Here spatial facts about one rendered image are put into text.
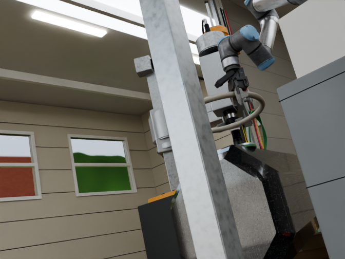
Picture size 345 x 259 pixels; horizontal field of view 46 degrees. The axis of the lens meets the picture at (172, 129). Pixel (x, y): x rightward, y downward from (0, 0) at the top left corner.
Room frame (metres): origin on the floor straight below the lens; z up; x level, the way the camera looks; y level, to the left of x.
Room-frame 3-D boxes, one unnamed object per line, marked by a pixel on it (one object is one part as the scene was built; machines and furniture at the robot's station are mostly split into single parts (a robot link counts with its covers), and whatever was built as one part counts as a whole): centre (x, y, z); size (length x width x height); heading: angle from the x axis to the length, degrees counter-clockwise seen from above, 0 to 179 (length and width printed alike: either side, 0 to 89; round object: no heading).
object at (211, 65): (2.81, -0.44, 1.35); 0.36 x 0.22 x 0.45; 166
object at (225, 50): (1.90, -0.37, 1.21); 0.10 x 0.09 x 0.12; 43
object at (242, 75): (1.89, -0.36, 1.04); 0.09 x 0.08 x 0.12; 105
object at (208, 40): (3.07, -0.50, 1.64); 0.96 x 0.25 x 0.17; 166
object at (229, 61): (1.90, -0.36, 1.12); 0.10 x 0.09 x 0.05; 15
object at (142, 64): (3.49, 0.12, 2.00); 0.20 x 0.18 x 0.15; 55
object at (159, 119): (3.54, -0.16, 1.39); 0.74 x 0.34 x 0.25; 69
